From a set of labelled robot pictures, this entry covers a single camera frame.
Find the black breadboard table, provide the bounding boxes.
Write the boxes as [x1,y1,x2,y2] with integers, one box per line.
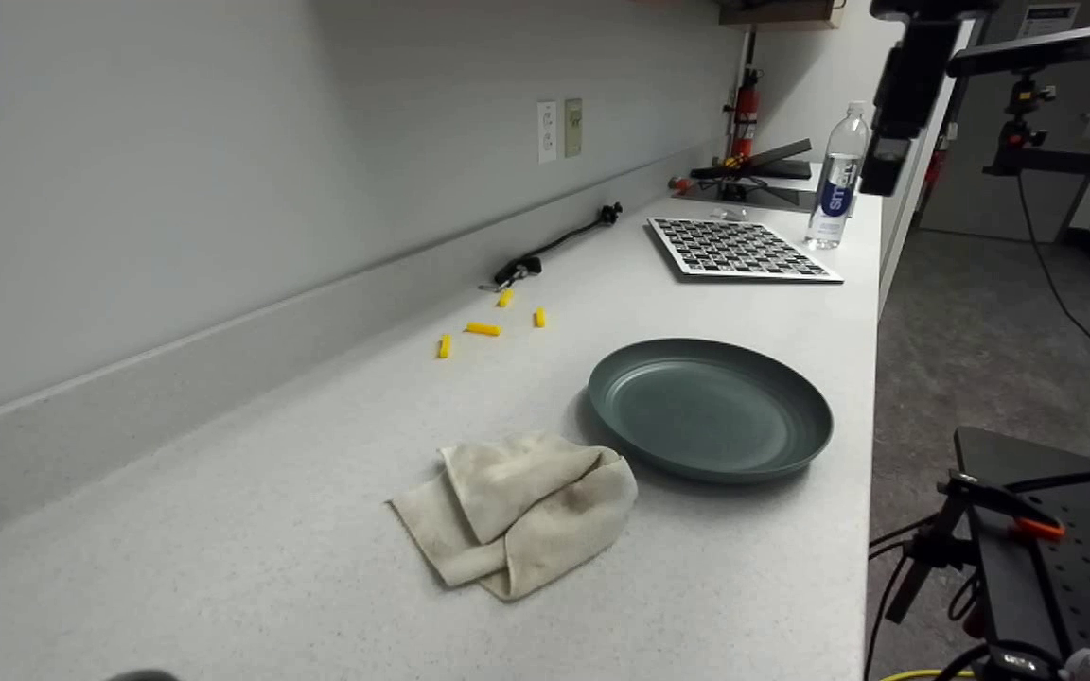
[953,424,1090,665]

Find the grey metal tools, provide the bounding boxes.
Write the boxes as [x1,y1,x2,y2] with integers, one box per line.
[670,138,820,214]

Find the black tall device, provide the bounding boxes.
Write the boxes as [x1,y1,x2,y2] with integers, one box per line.
[862,0,996,201]

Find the white computer keyboard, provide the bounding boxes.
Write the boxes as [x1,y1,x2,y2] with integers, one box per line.
[645,214,847,288]

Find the beige cloth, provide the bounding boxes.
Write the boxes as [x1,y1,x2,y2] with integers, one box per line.
[386,433,641,607]

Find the wooden wall cabinet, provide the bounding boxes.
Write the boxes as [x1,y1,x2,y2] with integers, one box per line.
[715,0,857,30]

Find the beige wall switch plate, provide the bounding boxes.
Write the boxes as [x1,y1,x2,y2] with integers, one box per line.
[560,96,588,162]

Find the clear water bottle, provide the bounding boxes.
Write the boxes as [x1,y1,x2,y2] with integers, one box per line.
[806,104,873,254]

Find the white wall outlet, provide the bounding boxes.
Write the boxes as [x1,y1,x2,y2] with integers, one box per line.
[533,98,565,168]

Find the red handled clamp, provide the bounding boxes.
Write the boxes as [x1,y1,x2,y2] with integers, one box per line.
[939,470,1071,547]

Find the black hanging camera cable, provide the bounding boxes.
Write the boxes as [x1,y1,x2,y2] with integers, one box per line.
[1016,168,1090,433]

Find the black plug with cord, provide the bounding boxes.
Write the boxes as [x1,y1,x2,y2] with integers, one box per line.
[488,201,626,292]

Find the black stereo camera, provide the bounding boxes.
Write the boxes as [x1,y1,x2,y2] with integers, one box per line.
[943,18,1090,81]

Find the black tripod head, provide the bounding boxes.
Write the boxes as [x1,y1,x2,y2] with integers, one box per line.
[881,495,992,630]

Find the red fire extinguisher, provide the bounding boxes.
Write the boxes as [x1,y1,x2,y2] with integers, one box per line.
[724,30,766,168]

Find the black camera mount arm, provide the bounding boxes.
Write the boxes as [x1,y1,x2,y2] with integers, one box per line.
[979,67,1090,183]

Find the dark green plate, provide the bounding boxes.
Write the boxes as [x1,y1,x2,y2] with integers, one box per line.
[580,334,839,489]

